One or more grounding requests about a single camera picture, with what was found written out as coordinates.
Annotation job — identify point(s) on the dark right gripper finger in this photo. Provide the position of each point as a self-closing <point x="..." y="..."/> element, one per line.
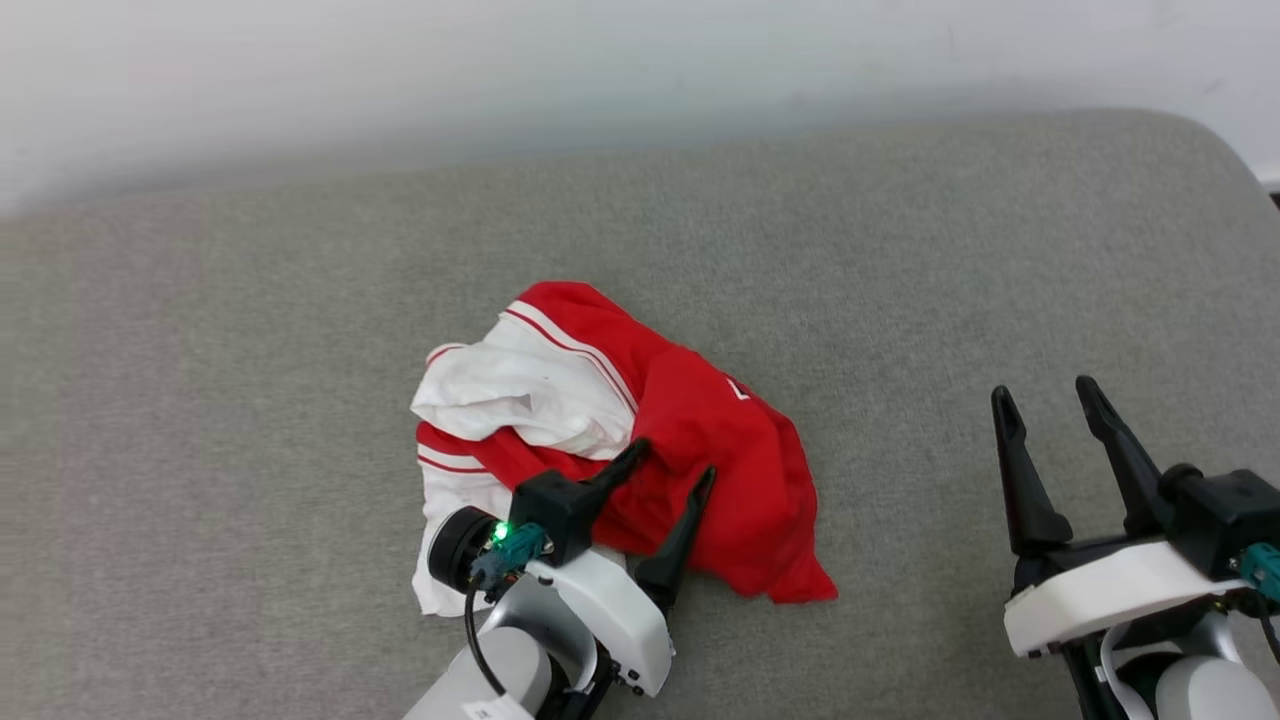
<point x="1130" y="470"/>
<point x="1025" y="490"/>

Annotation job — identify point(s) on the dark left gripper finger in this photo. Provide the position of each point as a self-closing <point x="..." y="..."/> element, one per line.
<point x="620" y="467"/>
<point x="680" y="545"/>

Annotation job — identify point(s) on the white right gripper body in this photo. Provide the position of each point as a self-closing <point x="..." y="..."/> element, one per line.
<point x="1100" y="590"/>

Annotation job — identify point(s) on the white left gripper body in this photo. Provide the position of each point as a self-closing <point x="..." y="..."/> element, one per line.
<point x="615" y="610"/>

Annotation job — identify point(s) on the red and white garment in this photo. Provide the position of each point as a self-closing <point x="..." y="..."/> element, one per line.
<point x="720" y="480"/>

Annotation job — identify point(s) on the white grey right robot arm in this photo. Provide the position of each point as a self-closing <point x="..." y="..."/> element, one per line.
<point x="1205" y="690"/>

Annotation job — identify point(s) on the grey fabric sofa cushion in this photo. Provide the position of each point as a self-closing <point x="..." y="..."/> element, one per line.
<point x="200" y="400"/>

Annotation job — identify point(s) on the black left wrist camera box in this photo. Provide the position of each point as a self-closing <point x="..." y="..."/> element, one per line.
<point x="555" y="510"/>

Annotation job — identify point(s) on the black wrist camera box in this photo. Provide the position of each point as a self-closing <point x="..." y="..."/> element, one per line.
<point x="1225" y="515"/>
<point x="555" y="510"/>

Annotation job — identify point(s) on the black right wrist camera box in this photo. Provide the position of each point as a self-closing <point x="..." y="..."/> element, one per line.
<point x="1225" y="515"/>

